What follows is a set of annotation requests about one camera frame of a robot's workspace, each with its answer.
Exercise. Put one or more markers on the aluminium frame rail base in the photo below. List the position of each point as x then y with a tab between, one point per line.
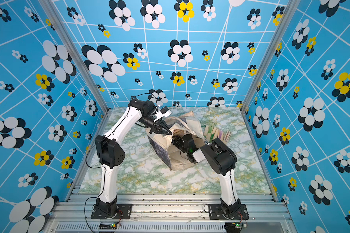
171	213

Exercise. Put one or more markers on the left circuit board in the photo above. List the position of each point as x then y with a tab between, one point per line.
104	226

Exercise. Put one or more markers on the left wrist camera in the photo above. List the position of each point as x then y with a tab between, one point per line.
162	113

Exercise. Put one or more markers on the aluminium corner post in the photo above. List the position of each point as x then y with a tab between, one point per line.
276	39
65	37

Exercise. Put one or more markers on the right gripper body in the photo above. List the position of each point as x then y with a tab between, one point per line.
180	144

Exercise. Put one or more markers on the purple folding fan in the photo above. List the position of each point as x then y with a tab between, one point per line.
219	134

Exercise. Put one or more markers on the circuit board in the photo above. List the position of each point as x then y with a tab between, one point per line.
104	226
232	227

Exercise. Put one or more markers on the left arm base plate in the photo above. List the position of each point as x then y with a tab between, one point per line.
113	211

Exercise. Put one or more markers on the right aluminium corner post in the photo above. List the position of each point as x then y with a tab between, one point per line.
276	39

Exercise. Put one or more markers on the pink tassel folding fan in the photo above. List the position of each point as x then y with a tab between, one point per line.
226	136

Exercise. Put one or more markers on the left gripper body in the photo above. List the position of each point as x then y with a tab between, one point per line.
148	122

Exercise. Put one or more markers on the beige canvas tote bag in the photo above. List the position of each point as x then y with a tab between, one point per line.
178	150

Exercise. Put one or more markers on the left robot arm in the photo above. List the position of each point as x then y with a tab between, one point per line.
111	155

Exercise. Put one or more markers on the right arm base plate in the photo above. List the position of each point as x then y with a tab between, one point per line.
223	212

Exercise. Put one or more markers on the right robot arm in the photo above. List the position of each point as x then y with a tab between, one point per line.
223	162

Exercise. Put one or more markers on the right circuit board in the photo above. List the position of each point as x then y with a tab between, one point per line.
232	227

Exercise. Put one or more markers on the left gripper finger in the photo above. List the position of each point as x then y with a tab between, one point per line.
164	125
164	132

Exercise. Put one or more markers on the left aluminium corner post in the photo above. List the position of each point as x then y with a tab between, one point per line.
65	37

